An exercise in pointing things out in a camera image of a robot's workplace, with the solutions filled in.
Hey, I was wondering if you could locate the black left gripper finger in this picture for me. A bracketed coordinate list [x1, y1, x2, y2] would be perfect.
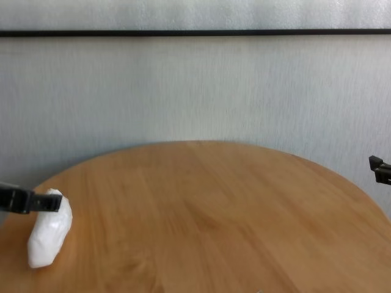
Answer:
[30, 194, 64, 213]

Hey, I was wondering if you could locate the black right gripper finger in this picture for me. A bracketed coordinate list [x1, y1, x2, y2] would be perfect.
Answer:
[368, 154, 391, 186]

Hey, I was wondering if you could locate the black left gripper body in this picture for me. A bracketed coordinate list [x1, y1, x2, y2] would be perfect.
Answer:
[0, 181, 33, 215]

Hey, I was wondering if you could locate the white sandbag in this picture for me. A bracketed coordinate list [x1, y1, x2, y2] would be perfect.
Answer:
[27, 188, 73, 269]

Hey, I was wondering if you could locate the black wall rail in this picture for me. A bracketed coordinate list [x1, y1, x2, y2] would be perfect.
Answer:
[0, 29, 391, 38]

